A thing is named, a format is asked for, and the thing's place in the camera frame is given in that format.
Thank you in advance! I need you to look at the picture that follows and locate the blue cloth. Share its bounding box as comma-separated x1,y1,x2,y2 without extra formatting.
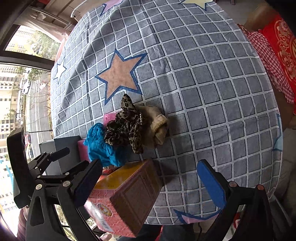
83,123,128,167

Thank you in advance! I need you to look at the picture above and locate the beige knitted sock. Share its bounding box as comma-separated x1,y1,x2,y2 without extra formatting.
137,106,168,149

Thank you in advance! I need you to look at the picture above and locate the pink sponge block near box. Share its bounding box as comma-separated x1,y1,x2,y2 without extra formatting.
77,140,90,162

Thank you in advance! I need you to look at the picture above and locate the red yellow cardboard box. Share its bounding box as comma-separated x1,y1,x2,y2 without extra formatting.
84,159,162,237

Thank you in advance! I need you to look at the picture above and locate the leopard print scrunchie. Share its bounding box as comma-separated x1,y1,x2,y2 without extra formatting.
104,94,144,154

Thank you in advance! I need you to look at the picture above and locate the red white checked cloth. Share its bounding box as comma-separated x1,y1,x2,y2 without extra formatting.
238,24,294,104

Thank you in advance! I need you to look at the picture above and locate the grey checked star tablecloth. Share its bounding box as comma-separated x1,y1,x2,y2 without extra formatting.
51,1,282,225

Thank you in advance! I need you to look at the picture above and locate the red embroidered cushion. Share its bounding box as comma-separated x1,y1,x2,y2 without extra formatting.
259,14,295,103

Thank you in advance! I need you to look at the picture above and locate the brown wooden chair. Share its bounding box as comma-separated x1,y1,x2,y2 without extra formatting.
243,3,295,130

